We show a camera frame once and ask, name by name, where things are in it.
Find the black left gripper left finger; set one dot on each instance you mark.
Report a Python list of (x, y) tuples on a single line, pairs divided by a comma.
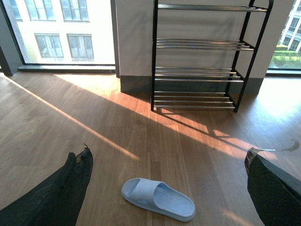
[(57, 200)]

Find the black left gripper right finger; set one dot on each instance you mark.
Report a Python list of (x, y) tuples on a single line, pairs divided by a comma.
[(275, 193)]

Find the black metal shoe rack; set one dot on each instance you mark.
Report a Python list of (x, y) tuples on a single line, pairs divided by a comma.
[(202, 55)]

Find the light blue slide sandal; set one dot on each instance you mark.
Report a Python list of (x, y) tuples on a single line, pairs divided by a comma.
[(158, 197)]

